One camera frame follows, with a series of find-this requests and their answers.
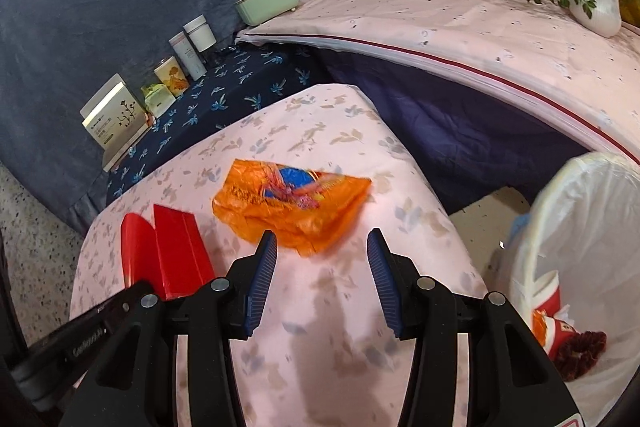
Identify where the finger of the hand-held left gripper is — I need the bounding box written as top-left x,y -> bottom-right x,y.
92,280 -> 155,334

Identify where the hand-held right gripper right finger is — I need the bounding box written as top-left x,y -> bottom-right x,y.
366,228 -> 583,427

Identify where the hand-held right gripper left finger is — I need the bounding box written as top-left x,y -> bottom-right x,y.
57,230 -> 279,427

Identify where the red paper box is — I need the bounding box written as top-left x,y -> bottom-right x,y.
119,204 -> 211,304

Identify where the orange plastic bag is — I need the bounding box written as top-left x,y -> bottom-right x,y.
212,159 -> 374,258

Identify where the dark red velvet scrunchie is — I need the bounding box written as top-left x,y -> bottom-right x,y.
554,330 -> 609,383

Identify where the white trash bin with liner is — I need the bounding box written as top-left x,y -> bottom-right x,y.
499,150 -> 640,427

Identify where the dark purple cloth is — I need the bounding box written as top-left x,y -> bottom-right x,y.
319,48 -> 592,214

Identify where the white gift box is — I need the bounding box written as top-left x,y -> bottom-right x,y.
80,73 -> 152,172

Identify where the navy floral cloth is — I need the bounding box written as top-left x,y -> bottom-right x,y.
105,44 -> 332,204

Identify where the small green yellow box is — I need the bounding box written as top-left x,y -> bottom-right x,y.
141,83 -> 176,118

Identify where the tin with orange flowers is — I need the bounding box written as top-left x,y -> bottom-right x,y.
153,55 -> 190,98

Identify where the white tube bottle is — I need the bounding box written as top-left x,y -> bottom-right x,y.
168,31 -> 207,80

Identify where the white jar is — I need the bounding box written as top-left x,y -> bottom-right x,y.
182,14 -> 217,54

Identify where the pale pink striped sheet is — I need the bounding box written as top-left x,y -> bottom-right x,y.
234,0 -> 640,158

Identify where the pale green tissue box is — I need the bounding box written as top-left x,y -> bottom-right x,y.
234,0 -> 301,27

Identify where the blue grey cloth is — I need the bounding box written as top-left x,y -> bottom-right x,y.
0,0 -> 375,236

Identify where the white plant pot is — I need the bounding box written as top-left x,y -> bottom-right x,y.
568,0 -> 623,39

